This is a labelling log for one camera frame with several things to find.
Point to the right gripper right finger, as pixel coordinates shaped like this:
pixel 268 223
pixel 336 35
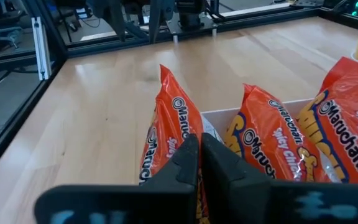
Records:
pixel 275 202

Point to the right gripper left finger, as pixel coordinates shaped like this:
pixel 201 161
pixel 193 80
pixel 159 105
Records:
pixel 129 202

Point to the orange Saucy Noodles pack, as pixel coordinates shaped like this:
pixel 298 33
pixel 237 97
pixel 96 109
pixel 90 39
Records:
pixel 269 140
pixel 343 124
pixel 172 118

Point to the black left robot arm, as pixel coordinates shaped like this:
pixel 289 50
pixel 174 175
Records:
pixel 191 12

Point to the black diagonal rig leg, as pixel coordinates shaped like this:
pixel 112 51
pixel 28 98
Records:
pixel 157 17
pixel 115 15

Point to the silver metal bracket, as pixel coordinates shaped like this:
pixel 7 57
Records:
pixel 41 46

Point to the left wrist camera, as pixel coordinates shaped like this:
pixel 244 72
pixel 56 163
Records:
pixel 353 7

